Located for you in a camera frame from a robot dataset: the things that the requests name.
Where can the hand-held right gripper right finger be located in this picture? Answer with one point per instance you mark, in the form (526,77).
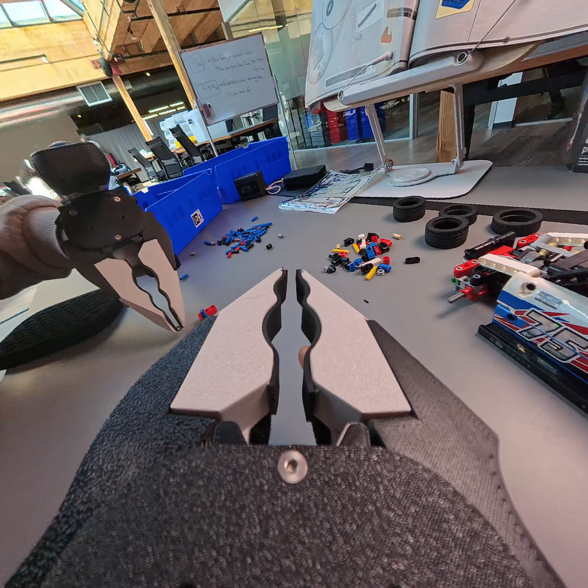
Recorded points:
(353,367)

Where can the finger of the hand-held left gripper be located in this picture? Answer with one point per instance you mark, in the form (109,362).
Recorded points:
(119,280)
(156,262)

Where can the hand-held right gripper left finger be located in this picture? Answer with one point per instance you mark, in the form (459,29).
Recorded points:
(225,363)

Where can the red lego connector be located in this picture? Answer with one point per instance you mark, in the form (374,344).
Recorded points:
(209,311)

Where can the person's left forearm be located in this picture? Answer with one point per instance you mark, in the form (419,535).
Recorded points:
(27,243)

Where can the pile of blue lego pins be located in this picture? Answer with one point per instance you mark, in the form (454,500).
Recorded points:
(243,239)

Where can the pile of mixed lego pieces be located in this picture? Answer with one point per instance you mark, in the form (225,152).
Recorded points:
(365,257)

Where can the black lego tire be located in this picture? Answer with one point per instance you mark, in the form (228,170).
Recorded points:
(446,232)
(459,212)
(517,223)
(409,209)

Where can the lego race car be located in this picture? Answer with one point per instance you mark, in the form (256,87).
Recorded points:
(537,298)

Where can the lego instruction booklet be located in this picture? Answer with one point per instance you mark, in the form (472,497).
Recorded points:
(358,41)

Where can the blue plastic crate with tag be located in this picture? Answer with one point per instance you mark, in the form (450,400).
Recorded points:
(179,206)

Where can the black office chair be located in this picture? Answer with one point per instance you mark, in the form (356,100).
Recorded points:
(140,163)
(186,142)
(163,158)

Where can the black textured pad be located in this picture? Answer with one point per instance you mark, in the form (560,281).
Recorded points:
(55,326)

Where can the black square device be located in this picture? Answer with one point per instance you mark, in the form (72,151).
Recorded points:
(250,186)

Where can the white air vent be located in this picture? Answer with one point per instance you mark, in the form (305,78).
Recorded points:
(94,94)

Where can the black flat box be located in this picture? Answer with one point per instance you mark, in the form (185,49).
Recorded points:
(304,177)

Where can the printed sticker sheet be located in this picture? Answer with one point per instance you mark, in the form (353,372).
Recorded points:
(321,195)

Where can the white whiteboard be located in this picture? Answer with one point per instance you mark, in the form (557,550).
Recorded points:
(229,78)

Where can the white book stand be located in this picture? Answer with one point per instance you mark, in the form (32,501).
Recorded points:
(441,177)

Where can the stack of red blue crates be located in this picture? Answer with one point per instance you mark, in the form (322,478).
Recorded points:
(349,121)

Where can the black printed box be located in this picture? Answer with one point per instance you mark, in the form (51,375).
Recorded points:
(579,138)

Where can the wooden post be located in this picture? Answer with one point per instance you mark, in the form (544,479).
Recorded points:
(448,128)

